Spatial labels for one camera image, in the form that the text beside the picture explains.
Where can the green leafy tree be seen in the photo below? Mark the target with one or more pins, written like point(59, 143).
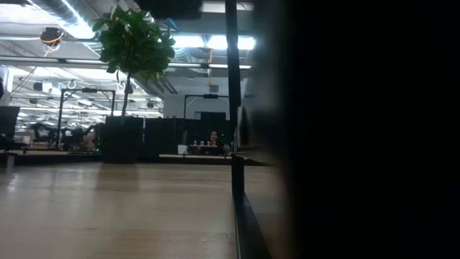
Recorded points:
point(133, 46)

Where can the bright ceiling light panel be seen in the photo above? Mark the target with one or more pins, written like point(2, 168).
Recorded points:
point(212, 42)

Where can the long ceiling light strip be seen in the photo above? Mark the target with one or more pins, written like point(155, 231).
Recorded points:
point(82, 61)

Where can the black room partition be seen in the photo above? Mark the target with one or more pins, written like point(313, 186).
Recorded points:
point(161, 136)

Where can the wooden rack with cups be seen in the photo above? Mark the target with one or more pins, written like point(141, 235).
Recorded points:
point(204, 145)

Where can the small white cup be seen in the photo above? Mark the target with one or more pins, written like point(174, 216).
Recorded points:
point(182, 149)

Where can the black plant pot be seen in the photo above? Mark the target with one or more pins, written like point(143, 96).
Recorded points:
point(122, 144)

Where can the background wooden table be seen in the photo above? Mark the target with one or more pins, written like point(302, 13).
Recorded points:
point(194, 157)
point(54, 155)

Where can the background black robot arms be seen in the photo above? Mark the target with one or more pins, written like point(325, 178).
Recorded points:
point(46, 135)

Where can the black computer monitor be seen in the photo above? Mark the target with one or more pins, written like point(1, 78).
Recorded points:
point(8, 122)

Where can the black overhead camera frame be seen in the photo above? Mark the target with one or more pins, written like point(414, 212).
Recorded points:
point(210, 96)
point(90, 90)

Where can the silver ceiling duct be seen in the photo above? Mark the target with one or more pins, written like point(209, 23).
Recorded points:
point(68, 14)

